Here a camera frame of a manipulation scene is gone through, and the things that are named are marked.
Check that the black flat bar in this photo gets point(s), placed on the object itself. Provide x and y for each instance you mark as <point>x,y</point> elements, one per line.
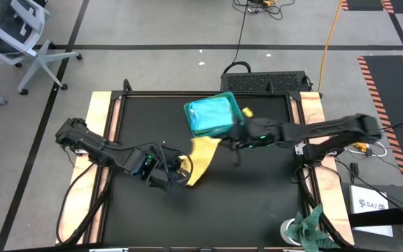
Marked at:
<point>387,215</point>

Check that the black power adapter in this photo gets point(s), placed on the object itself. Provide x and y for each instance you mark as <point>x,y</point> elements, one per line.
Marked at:
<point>354,168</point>

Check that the black mat orange-striped edge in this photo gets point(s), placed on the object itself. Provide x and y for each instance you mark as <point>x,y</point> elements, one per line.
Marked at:
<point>380,4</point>
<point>394,115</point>

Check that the light blue microfiber towel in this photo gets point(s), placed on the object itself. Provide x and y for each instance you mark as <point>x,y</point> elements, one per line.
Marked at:
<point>212,113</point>

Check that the silver metal bracket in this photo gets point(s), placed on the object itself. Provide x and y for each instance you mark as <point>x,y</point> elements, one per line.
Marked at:
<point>298,150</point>

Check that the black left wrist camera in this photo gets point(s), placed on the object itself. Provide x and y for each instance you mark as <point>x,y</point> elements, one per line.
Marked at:
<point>143,164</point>

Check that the wooden side board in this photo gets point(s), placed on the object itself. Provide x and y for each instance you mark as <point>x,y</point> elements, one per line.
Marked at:
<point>94,105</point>
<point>311,105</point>

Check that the teal plastic bin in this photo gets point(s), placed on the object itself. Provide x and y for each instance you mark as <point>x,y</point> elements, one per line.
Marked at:
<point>238,108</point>

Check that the yellow power connector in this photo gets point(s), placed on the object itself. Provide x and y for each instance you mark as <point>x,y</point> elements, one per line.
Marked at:
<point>361,146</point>

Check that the white printed paper box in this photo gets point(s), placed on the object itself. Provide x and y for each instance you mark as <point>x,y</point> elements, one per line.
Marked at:
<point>369,206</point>

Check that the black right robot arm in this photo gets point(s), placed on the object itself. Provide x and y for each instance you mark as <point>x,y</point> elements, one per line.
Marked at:
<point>327,129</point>

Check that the black perforated computer case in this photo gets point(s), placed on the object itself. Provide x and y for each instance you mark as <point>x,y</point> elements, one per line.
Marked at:
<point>264,81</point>

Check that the grey office chair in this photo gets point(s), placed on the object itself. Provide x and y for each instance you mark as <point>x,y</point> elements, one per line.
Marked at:
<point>23,38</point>

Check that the yellow microfiber towel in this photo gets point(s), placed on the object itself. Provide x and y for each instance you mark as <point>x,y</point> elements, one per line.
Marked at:
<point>203,157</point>

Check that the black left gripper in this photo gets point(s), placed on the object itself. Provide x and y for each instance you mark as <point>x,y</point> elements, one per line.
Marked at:
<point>170,168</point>

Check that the green crumpled rag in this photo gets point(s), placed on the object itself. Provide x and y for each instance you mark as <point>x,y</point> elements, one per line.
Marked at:
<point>306,231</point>

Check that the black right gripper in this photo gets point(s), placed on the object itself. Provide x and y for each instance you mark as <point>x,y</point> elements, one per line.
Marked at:
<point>254,133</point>

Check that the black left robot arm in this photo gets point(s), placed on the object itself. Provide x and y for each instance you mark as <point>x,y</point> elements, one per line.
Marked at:
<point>96,147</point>

